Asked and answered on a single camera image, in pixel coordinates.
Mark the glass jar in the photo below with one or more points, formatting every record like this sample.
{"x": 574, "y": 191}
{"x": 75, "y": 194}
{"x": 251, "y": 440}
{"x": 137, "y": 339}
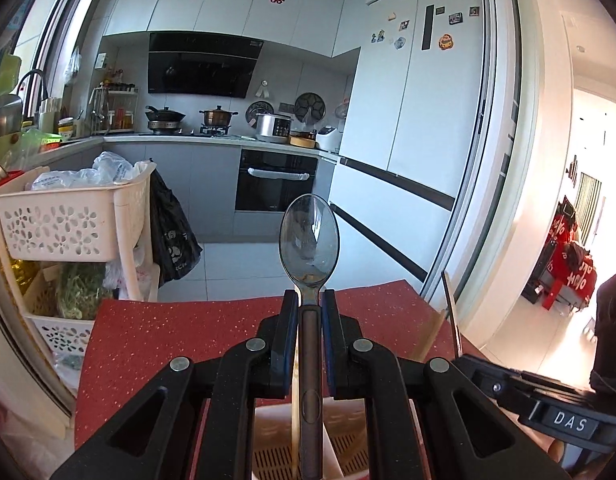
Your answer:
{"x": 65, "y": 130}

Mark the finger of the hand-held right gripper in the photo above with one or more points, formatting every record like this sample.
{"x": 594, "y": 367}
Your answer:
{"x": 487, "y": 375}

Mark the white plastic utensil holder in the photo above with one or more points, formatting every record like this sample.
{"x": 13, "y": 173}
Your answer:
{"x": 348, "y": 455}

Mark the green vegetables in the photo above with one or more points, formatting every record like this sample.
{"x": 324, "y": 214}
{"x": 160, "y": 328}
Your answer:
{"x": 83, "y": 290}

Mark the red decorations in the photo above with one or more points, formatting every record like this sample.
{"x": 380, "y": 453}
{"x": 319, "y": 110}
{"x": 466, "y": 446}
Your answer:
{"x": 572, "y": 270}

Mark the white wall hook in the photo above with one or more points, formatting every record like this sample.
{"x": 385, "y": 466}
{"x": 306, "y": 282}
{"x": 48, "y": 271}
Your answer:
{"x": 263, "y": 89}

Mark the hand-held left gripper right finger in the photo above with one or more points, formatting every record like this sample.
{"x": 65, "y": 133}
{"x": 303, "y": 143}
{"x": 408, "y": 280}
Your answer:
{"x": 330, "y": 340}

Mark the white upper cabinets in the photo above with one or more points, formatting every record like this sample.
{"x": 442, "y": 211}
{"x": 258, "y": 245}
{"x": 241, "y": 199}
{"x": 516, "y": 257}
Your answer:
{"x": 228, "y": 15}

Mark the white spice rack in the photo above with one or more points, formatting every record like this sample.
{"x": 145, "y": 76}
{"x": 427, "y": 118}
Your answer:
{"x": 120, "y": 117}

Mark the group of fridge magnets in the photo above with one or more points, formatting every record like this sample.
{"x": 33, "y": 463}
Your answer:
{"x": 445, "y": 41}

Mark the grey lower cabinets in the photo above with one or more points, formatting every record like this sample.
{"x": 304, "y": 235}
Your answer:
{"x": 198, "y": 185}

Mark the wooden chopstick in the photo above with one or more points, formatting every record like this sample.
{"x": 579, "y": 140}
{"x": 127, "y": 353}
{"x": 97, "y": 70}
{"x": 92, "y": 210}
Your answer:
{"x": 451, "y": 320}

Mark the kitchen faucet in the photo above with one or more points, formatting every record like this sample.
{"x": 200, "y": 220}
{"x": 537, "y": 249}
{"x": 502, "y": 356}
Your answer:
{"x": 38, "y": 80}

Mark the white plastic basket cart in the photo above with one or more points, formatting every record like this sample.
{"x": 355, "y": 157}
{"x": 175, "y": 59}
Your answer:
{"x": 53, "y": 220}

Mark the small round wall trivet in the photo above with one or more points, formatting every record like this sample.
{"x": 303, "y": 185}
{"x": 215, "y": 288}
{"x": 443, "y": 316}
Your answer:
{"x": 259, "y": 111}

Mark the large round wall trivet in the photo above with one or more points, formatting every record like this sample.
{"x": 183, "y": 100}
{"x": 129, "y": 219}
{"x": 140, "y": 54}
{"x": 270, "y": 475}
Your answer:
{"x": 309, "y": 106}

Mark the silver rice cooker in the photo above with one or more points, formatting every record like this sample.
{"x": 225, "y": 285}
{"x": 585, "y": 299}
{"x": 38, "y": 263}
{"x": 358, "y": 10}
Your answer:
{"x": 274, "y": 129}

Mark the black range hood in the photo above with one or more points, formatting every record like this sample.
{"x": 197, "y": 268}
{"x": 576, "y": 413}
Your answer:
{"x": 198, "y": 67}

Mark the black built-in oven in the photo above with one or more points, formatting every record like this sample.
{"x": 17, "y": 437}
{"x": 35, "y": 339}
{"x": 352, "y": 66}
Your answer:
{"x": 273, "y": 195}

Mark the white wall socket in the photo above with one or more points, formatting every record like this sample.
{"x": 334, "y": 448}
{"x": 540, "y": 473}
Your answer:
{"x": 101, "y": 60}

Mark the clear plastic bags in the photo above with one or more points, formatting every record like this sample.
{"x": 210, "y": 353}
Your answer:
{"x": 103, "y": 167}

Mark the steel sink pot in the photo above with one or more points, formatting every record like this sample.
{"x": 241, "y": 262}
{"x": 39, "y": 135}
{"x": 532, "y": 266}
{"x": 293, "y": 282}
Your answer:
{"x": 3, "y": 117}

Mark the black plastic bag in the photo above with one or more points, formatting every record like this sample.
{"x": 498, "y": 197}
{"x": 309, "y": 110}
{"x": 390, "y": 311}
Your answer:
{"x": 173, "y": 240}

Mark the black wok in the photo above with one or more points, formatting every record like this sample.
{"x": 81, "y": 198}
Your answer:
{"x": 164, "y": 119}

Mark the white refrigerator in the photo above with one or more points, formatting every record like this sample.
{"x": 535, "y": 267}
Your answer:
{"x": 417, "y": 125}

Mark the green plastic board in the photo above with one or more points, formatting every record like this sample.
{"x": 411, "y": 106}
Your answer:
{"x": 8, "y": 75}

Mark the grey wall socket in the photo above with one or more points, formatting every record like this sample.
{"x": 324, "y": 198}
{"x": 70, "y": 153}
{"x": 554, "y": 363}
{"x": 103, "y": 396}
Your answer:
{"x": 286, "y": 107}

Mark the steel cooking pot with lid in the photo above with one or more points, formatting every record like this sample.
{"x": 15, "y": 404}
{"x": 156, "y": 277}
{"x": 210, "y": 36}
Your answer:
{"x": 218, "y": 117}

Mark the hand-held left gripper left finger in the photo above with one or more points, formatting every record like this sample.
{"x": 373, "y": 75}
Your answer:
{"x": 288, "y": 330}

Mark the yellow oil bottle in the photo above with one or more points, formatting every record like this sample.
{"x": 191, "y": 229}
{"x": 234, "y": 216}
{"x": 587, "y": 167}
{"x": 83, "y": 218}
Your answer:
{"x": 18, "y": 275}

